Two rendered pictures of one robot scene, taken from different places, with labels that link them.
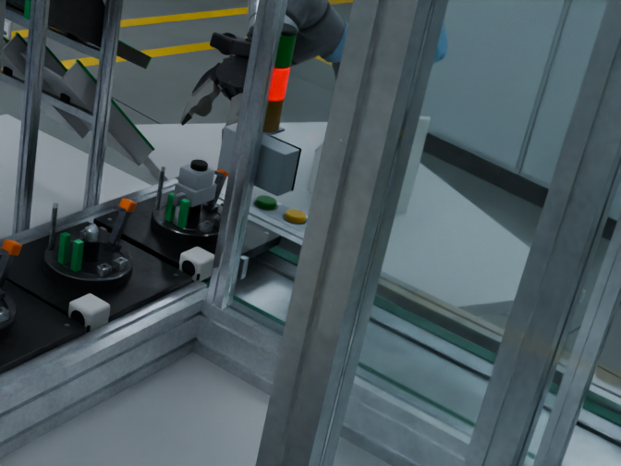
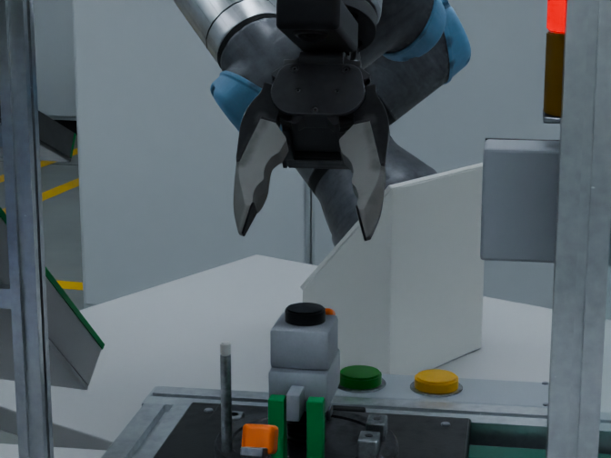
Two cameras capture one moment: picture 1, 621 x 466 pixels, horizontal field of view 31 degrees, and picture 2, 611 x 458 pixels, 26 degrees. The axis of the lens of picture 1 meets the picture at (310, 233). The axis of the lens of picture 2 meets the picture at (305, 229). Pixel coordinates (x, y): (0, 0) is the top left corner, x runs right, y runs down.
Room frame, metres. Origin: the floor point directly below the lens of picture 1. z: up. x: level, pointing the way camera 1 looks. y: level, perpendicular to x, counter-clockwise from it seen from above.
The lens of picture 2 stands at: (0.88, 0.53, 1.37)
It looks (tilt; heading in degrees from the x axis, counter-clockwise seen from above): 13 degrees down; 340
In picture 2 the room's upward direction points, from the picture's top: straight up
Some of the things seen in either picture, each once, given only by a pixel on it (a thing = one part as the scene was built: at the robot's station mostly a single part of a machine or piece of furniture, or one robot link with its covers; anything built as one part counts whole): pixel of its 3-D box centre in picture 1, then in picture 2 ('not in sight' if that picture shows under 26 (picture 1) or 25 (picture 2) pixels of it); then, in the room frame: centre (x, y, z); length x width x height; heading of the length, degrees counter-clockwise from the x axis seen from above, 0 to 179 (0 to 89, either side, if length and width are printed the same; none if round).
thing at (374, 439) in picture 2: (206, 226); (368, 444); (1.73, 0.18, 1.00); 0.02 x 0.01 x 0.02; 151
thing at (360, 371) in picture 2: not in sight; (359, 382); (1.95, 0.09, 0.96); 0.04 x 0.04 x 0.02
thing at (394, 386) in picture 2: not in sight; (435, 418); (1.92, 0.03, 0.93); 0.21 x 0.07 x 0.06; 61
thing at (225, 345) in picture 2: (160, 187); (225, 396); (1.77, 0.27, 1.03); 0.01 x 0.01 x 0.08
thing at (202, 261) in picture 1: (197, 264); not in sight; (1.64, 0.17, 0.97); 0.05 x 0.05 x 0.04; 61
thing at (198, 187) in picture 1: (192, 182); (303, 356); (1.76, 0.22, 1.06); 0.08 x 0.04 x 0.07; 150
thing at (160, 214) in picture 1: (190, 221); (305, 453); (1.77, 0.21, 0.98); 0.14 x 0.14 x 0.02
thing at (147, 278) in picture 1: (90, 245); not in sight; (1.55, 0.34, 1.01); 0.24 x 0.24 x 0.13; 61
